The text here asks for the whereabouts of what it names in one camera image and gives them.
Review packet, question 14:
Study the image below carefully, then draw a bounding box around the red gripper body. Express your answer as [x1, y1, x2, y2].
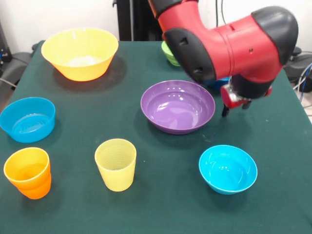
[220, 85, 273, 109]

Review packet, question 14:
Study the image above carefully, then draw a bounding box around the dark blue bowl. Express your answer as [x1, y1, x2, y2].
[202, 77, 232, 92]

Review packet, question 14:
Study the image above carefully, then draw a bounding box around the large purple bowl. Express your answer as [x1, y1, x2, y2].
[140, 80, 216, 135]

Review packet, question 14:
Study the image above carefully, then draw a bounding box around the green bowl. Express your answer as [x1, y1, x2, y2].
[161, 40, 181, 67]

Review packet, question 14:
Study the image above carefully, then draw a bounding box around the cyan bowl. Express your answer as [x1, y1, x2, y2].
[198, 144, 258, 195]

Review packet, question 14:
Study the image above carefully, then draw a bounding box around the yellow-green cup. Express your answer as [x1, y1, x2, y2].
[94, 138, 137, 193]

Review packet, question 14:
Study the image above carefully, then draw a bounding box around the dark green tablecloth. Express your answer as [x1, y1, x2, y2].
[0, 40, 312, 234]

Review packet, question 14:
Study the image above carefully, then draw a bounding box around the large orange bowl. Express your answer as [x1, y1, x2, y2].
[40, 27, 119, 82]

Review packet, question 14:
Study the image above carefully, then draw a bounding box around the blue ribbed bowl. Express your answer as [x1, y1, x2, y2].
[0, 97, 56, 144]

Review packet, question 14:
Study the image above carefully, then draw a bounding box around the orange cup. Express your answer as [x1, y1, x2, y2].
[3, 146, 52, 200]

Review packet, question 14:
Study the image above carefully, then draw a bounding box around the black device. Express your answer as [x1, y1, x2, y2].
[0, 21, 13, 66]

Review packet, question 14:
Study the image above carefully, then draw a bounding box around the grey pedestal foot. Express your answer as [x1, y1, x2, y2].
[4, 43, 39, 83]
[284, 47, 312, 82]

